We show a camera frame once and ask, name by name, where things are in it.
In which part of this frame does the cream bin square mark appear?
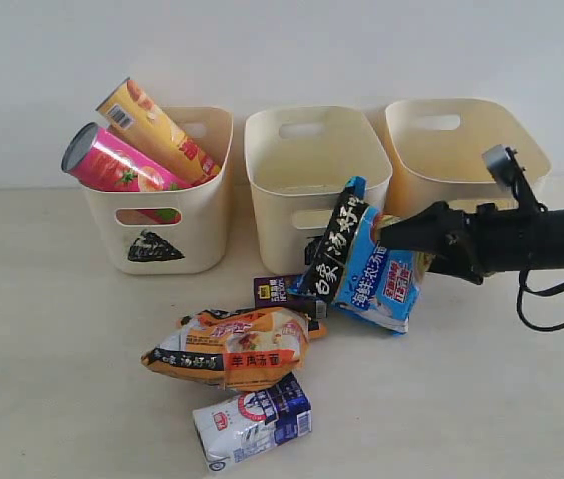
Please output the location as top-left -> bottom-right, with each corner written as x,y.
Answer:
244,106 -> 392,275

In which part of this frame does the cream bin triangle mark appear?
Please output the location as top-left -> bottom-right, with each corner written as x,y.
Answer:
82,107 -> 234,275

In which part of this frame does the cream bin circle mark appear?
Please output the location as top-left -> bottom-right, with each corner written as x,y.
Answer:
383,98 -> 551,217

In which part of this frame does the orange noodle bag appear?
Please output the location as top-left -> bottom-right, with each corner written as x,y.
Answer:
141,306 -> 327,392

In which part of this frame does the pink chips can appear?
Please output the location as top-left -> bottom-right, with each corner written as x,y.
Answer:
61,122 -> 191,193

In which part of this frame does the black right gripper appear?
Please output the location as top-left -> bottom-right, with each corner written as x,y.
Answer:
378,201 -> 499,285

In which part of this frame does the blue noodle bag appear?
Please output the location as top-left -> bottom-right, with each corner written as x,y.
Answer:
291,176 -> 434,334

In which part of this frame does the purple drink carton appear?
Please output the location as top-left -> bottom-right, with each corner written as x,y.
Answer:
253,275 -> 328,320

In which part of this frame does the blue white milk carton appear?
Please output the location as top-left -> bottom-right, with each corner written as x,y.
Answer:
192,373 -> 312,473

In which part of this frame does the yellow chips can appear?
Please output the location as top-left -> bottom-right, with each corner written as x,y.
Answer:
96,78 -> 221,186

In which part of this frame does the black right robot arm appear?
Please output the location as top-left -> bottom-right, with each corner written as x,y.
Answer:
378,201 -> 564,285

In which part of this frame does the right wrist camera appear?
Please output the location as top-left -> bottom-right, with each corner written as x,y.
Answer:
482,145 -> 548,214

